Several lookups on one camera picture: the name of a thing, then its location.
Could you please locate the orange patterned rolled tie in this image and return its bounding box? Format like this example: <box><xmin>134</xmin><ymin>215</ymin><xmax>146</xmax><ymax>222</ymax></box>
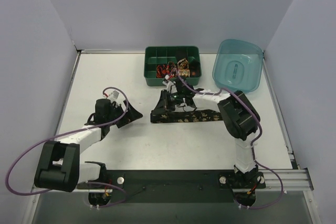
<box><xmin>167</xmin><ymin>61</ymin><xmax>178</xmax><ymax>77</ymax></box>

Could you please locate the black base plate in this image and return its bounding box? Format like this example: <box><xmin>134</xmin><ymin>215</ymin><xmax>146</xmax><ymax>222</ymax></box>
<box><xmin>86</xmin><ymin>170</ymin><xmax>266</xmax><ymax>206</ymax></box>

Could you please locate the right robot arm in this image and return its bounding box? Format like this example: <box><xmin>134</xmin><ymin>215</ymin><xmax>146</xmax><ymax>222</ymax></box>
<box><xmin>150</xmin><ymin>78</ymin><xmax>262</xmax><ymax>182</ymax></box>

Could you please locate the translucent blue plastic tub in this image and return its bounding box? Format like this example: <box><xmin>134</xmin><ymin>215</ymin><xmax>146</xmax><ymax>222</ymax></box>
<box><xmin>212</xmin><ymin>39</ymin><xmax>264</xmax><ymax>93</ymax></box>

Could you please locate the black gold floral tie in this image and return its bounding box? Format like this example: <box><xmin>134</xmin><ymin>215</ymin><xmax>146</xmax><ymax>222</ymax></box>
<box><xmin>150</xmin><ymin>110</ymin><xmax>223</xmax><ymax>123</ymax></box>

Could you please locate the purple cable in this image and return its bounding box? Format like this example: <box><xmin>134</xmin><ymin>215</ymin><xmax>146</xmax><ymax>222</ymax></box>
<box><xmin>5</xmin><ymin>87</ymin><xmax>130</xmax><ymax>208</ymax></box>
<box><xmin>164</xmin><ymin>68</ymin><xmax>284</xmax><ymax>210</ymax></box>

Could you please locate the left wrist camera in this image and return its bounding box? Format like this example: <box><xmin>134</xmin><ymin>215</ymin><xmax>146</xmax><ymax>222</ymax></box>
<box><xmin>103</xmin><ymin>90</ymin><xmax>123</xmax><ymax>103</ymax></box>

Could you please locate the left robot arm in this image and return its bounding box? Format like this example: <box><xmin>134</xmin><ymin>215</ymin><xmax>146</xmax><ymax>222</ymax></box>
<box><xmin>34</xmin><ymin>98</ymin><xmax>143</xmax><ymax>192</ymax></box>

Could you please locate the green compartment tray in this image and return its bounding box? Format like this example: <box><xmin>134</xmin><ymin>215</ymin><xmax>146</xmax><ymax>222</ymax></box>
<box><xmin>144</xmin><ymin>46</ymin><xmax>202</xmax><ymax>87</ymax></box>

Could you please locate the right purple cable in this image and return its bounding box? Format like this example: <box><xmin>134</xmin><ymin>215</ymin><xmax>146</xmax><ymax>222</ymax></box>
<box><xmin>164</xmin><ymin>68</ymin><xmax>284</xmax><ymax>210</ymax></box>

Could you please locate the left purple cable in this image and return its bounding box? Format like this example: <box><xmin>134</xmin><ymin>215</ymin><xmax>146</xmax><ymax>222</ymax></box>
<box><xmin>5</xmin><ymin>87</ymin><xmax>130</xmax><ymax>208</ymax></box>

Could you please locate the beige patterned rolled tie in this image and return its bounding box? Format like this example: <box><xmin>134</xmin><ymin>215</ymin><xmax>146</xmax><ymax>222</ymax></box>
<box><xmin>177</xmin><ymin>58</ymin><xmax>190</xmax><ymax>78</ymax></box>

